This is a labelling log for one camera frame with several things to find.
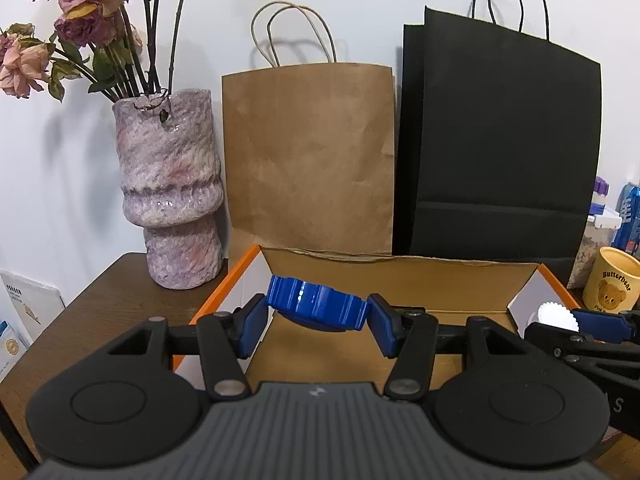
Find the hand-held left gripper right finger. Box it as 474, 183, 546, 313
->
367, 292, 531, 406

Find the pink mottled ceramic vase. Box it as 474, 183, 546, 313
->
112, 88, 224, 291

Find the blue ridged knob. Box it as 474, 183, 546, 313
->
266, 275, 372, 332

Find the brown paper bag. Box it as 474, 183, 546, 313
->
221, 2, 397, 273

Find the white ridged lid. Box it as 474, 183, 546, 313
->
536, 300, 581, 335

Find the white blue box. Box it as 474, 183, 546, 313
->
0, 319, 32, 385

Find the clear seed container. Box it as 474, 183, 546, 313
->
567, 212, 623, 290

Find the black paper bag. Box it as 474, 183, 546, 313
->
392, 0, 603, 291

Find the dried rose bouquet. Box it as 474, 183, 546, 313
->
0, 0, 197, 111

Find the small purple white jar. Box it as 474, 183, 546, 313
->
591, 176, 611, 216

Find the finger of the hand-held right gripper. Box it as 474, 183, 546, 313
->
571, 308, 640, 345
524, 322, 640, 365

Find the yellow bear mug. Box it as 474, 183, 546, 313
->
581, 246, 640, 315

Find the orange cardboard box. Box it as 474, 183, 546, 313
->
170, 245, 585, 396

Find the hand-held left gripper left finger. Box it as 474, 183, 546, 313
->
107, 294, 271, 403

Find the blue drink can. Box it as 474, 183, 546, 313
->
611, 182, 640, 256

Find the white printed box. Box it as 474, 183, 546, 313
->
0, 269, 67, 346

